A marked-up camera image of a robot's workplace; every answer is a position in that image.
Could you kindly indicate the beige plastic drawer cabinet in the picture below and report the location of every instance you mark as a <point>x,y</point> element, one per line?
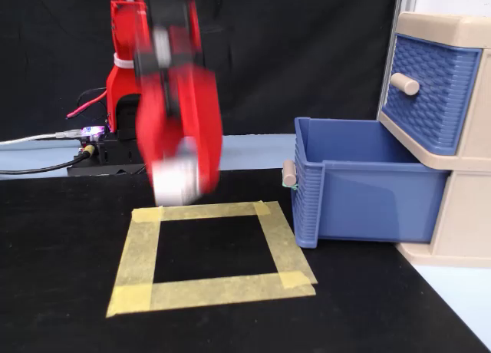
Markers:
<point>472,215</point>

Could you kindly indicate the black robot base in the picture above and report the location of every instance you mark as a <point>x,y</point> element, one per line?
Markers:
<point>111,161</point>

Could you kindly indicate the aluminium frame profile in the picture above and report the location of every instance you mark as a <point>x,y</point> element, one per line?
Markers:
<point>407,0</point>

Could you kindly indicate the lit controller circuit board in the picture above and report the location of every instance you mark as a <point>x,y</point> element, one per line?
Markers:
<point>93,132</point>

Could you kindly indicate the white zip tie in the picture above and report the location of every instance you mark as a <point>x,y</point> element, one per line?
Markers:
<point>122,63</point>

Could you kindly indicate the white cube block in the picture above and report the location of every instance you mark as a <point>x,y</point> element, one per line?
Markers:
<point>174,180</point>

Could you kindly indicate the black cloth backdrop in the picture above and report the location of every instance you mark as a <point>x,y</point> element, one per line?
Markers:
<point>287,61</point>

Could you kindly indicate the green rubber band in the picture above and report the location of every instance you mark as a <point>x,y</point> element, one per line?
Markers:
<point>291,186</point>

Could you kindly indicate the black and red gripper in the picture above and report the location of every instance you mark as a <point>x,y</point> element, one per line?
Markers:
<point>169,30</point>

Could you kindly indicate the black rectangular mat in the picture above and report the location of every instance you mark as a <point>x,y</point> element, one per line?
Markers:
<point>57,253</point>

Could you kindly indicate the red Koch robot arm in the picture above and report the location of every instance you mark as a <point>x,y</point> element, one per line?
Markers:
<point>122,84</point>

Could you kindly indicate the yellow masking tape strip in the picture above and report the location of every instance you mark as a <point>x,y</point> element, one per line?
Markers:
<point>138,253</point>
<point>215,291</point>
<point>284,241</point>
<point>215,210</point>

